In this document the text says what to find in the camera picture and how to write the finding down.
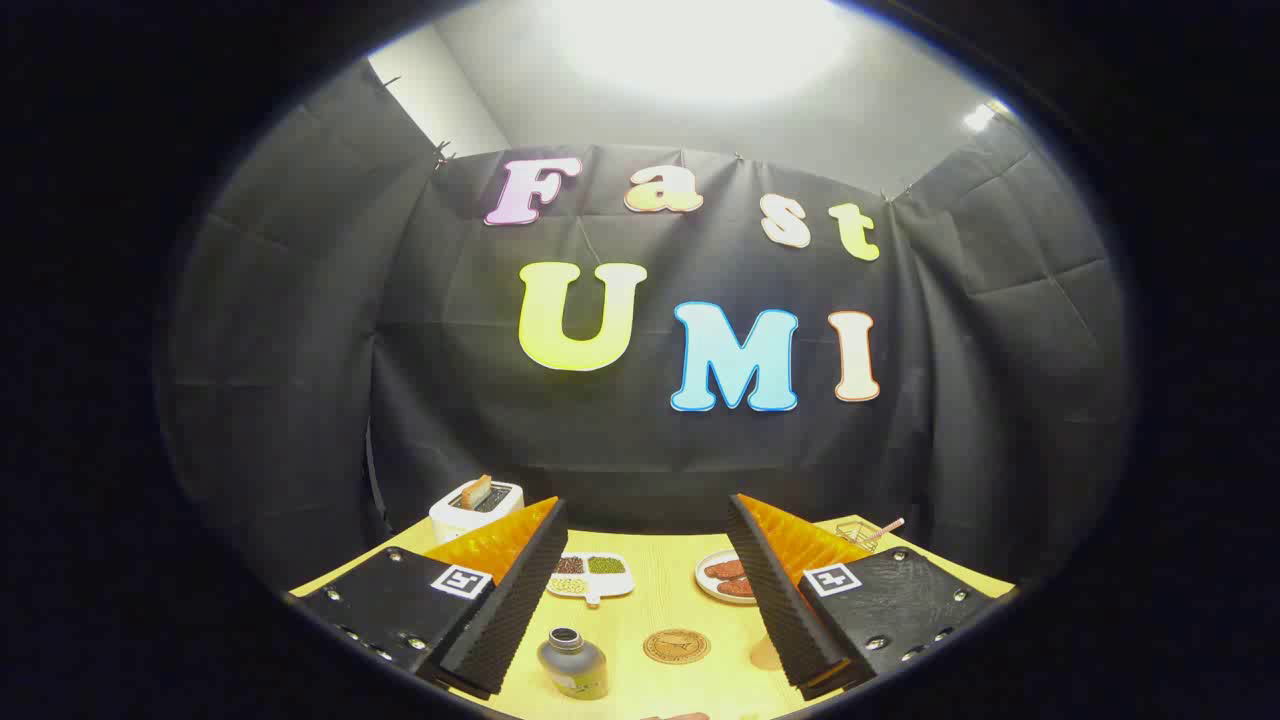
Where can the brown sausage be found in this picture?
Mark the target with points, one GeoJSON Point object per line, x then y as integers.
{"type": "Point", "coordinates": [725, 569]}
{"type": "Point", "coordinates": [738, 587]}

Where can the white oval plate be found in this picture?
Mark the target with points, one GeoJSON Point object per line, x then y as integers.
{"type": "Point", "coordinates": [705, 586]}

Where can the round wooden coaster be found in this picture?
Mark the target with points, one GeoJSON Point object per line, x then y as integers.
{"type": "Point", "coordinates": [676, 646]}

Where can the pink striped straw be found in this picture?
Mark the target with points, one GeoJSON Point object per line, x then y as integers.
{"type": "Point", "coordinates": [893, 524]}

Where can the white toaster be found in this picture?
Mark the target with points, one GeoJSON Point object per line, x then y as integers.
{"type": "Point", "coordinates": [455, 520]}

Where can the toast slice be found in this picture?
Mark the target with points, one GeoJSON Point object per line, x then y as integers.
{"type": "Point", "coordinates": [478, 491]}

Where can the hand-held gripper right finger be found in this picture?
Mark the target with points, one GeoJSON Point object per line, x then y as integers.
{"type": "Point", "coordinates": [785, 610]}

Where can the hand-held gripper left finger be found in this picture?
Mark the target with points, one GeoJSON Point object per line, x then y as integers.
{"type": "Point", "coordinates": [510, 610]}

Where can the black backdrop cloth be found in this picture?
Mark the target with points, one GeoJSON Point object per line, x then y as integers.
{"type": "Point", "coordinates": [450, 380]}

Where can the white divided seed dish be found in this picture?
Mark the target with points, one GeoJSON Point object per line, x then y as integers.
{"type": "Point", "coordinates": [600, 591]}

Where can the wooden table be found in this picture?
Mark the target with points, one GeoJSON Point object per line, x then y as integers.
{"type": "Point", "coordinates": [665, 592]}

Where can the silver juice bottle green label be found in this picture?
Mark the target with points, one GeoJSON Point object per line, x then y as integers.
{"type": "Point", "coordinates": [572, 668]}

